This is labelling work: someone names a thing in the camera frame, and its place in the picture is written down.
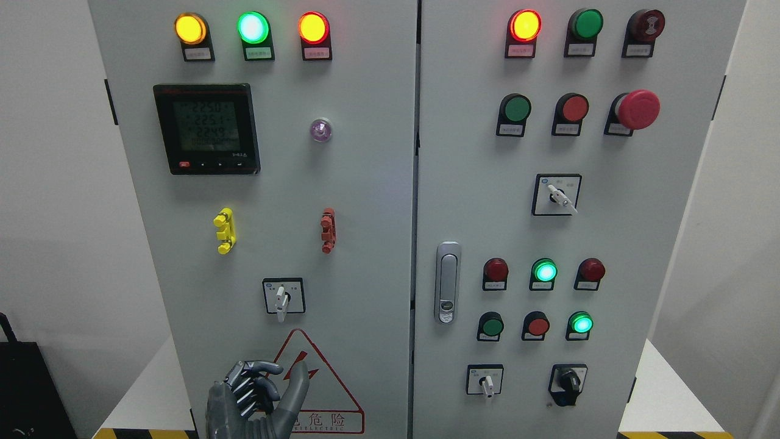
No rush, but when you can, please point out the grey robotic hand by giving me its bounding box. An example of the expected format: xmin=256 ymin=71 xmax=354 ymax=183
xmin=206 ymin=360 xmax=310 ymax=438

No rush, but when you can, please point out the white lever selector switch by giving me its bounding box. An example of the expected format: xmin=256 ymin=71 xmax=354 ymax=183
xmin=262 ymin=277 xmax=307 ymax=323

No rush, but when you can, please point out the green lit indicator light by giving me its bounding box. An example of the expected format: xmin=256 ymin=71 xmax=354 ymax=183
xmin=236 ymin=11 xmax=275 ymax=62

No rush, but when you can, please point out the orange red indicator light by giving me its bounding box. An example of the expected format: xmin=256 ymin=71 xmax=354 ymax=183
xmin=298 ymin=11 xmax=333 ymax=61

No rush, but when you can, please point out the red electrical hazard sign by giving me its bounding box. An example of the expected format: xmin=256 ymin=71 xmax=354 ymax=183
xmin=274 ymin=328 xmax=365 ymax=435

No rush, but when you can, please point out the yellow plastic clip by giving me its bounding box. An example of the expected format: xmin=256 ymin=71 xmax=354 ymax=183
xmin=213 ymin=207 xmax=236 ymax=255

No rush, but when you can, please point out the red plastic clip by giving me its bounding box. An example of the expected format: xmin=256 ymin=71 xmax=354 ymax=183
xmin=320 ymin=208 xmax=337 ymax=254

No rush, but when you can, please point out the black bag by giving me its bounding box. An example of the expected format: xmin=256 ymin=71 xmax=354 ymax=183
xmin=1 ymin=313 xmax=76 ymax=438

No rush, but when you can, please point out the green push button lower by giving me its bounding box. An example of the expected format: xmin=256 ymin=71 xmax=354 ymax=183
xmin=477 ymin=312 xmax=505 ymax=342

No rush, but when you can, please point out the green push button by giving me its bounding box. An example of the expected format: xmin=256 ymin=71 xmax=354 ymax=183
xmin=495 ymin=93 xmax=532 ymax=137
xmin=477 ymin=312 xmax=505 ymax=342

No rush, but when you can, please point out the grey left cabinet door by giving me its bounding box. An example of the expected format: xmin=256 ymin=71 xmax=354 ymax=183
xmin=89 ymin=1 xmax=417 ymax=438

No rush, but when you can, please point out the grey cabinet door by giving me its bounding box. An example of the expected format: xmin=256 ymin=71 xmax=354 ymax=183
xmin=412 ymin=1 xmax=745 ymax=438
xmin=89 ymin=1 xmax=417 ymax=438

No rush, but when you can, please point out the black digital power meter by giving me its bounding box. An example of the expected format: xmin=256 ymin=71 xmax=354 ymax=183
xmin=153 ymin=83 xmax=261 ymax=175

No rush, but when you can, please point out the dark red indicator left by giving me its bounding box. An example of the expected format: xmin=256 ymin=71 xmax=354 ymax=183
xmin=482 ymin=257 xmax=509 ymax=291

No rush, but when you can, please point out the dark red indicator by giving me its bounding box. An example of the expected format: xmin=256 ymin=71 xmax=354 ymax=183
xmin=482 ymin=257 xmax=509 ymax=291
xmin=573 ymin=258 xmax=606 ymax=291

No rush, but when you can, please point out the clear small lamp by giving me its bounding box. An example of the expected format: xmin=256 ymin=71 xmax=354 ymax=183
xmin=310 ymin=117 xmax=333 ymax=143

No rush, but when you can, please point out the red push button lower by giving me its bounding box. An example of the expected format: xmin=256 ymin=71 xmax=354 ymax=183
xmin=521 ymin=310 xmax=550 ymax=341

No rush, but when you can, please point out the red push button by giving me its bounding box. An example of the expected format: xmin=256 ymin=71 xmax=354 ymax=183
xmin=521 ymin=310 xmax=550 ymax=341
xmin=551 ymin=93 xmax=589 ymax=137

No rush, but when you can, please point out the green lit indicator middle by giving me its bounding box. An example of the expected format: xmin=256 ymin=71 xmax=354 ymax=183
xmin=528 ymin=258 xmax=558 ymax=291

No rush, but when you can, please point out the green lit button lower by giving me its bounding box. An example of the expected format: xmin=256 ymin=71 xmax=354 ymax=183
xmin=565 ymin=311 xmax=594 ymax=341

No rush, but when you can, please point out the dark red indicator right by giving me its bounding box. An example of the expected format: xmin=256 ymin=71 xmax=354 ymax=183
xmin=573 ymin=258 xmax=606 ymax=291

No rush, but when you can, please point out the yellow indicator light top left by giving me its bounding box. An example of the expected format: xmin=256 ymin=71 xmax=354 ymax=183
xmin=174 ymin=12 xmax=215 ymax=62

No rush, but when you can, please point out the green push button upper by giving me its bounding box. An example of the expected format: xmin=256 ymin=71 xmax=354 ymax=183
xmin=495 ymin=93 xmax=532 ymax=137

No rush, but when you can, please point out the grey right cabinet door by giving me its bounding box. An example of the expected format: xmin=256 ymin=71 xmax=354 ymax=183
xmin=412 ymin=1 xmax=745 ymax=438

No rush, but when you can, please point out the red push button upper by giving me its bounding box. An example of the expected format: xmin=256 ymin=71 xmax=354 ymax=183
xmin=551 ymin=93 xmax=589 ymax=137

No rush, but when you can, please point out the red lit indicator right door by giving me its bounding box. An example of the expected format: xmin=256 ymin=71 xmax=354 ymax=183
xmin=505 ymin=9 xmax=542 ymax=59

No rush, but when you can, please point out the red emergency stop button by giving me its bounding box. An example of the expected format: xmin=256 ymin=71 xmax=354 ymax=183
xmin=604 ymin=89 xmax=661 ymax=137

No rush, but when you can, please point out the green unlit indicator top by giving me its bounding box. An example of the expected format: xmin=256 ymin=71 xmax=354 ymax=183
xmin=564 ymin=8 xmax=604 ymax=58

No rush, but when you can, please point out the dark red buzzer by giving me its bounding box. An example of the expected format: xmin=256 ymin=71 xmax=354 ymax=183
xmin=622 ymin=9 xmax=665 ymax=59

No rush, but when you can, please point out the white lever switch lower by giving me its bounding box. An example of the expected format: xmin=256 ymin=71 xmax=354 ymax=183
xmin=466 ymin=363 xmax=504 ymax=401

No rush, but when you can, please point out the silver door lock handle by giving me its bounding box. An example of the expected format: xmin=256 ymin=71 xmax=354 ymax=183
xmin=434 ymin=241 xmax=461 ymax=324

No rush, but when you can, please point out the black knob selector switch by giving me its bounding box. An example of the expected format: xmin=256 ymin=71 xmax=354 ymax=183
xmin=548 ymin=363 xmax=588 ymax=407

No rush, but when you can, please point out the white lever switch upper right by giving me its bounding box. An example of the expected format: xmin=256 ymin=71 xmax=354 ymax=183
xmin=531 ymin=173 xmax=583 ymax=216

